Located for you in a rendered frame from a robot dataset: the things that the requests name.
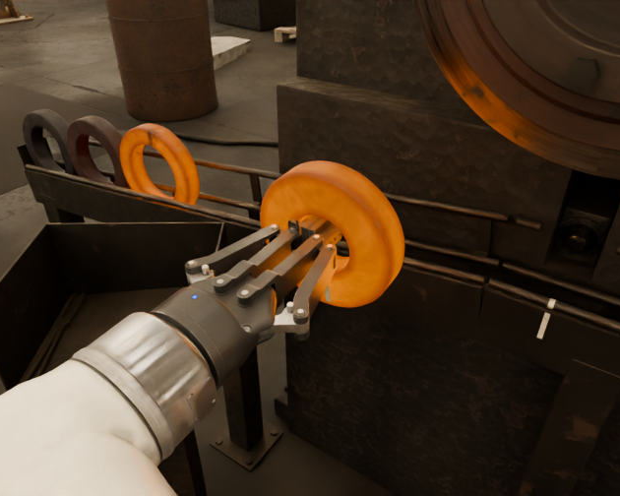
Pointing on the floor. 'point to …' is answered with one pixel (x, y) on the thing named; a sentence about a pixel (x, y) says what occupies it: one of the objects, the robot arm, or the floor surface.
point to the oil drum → (164, 57)
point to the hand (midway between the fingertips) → (328, 223)
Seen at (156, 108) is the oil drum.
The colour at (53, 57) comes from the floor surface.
